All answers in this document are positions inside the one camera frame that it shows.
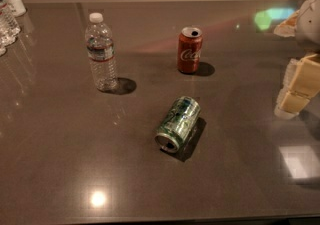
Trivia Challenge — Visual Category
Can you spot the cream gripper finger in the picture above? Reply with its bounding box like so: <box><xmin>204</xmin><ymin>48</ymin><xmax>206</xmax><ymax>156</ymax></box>
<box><xmin>273</xmin><ymin>11</ymin><xmax>299</xmax><ymax>37</ymax></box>
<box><xmin>274</xmin><ymin>53</ymin><xmax>320</xmax><ymax>119</ymax></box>

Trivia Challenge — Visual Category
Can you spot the red cola can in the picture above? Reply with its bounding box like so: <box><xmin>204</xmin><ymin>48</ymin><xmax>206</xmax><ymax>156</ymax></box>
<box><xmin>177</xmin><ymin>27</ymin><xmax>203</xmax><ymax>74</ymax></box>

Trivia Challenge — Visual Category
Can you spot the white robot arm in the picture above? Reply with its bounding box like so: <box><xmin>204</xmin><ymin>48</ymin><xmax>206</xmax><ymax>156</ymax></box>
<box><xmin>274</xmin><ymin>0</ymin><xmax>320</xmax><ymax>119</ymax></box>

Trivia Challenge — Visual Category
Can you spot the clear plastic water bottle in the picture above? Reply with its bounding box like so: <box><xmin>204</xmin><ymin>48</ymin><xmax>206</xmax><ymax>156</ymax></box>
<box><xmin>85</xmin><ymin>12</ymin><xmax>119</xmax><ymax>92</ymax></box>

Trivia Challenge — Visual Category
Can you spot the green soda can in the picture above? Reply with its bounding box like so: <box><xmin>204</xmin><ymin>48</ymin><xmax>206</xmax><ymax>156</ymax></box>
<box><xmin>155</xmin><ymin>96</ymin><xmax>201</xmax><ymax>153</ymax></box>

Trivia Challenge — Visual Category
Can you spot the clear bottle at left edge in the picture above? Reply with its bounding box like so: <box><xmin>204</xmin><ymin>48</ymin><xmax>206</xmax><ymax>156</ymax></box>
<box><xmin>0</xmin><ymin>0</ymin><xmax>21</xmax><ymax>56</ymax></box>

